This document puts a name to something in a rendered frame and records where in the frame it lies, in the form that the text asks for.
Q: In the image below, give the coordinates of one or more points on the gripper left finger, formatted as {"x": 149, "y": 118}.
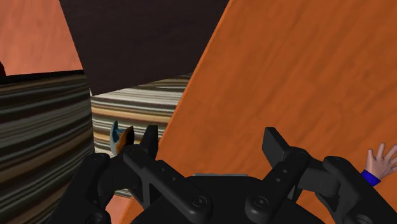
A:
{"x": 167, "y": 180}

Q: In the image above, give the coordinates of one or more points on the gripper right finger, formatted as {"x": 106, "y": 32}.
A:
{"x": 283, "y": 173}

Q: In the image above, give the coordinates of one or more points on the blue orange white curved object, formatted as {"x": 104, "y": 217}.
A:
{"x": 119, "y": 139}

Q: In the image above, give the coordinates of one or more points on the orange wooden table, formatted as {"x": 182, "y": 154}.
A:
{"x": 279, "y": 77}

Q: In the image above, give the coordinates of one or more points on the doll with blue sleeve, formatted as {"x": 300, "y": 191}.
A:
{"x": 380, "y": 164}

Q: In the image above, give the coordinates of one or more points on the striped patterned robot stand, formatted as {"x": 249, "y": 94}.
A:
{"x": 43, "y": 124}

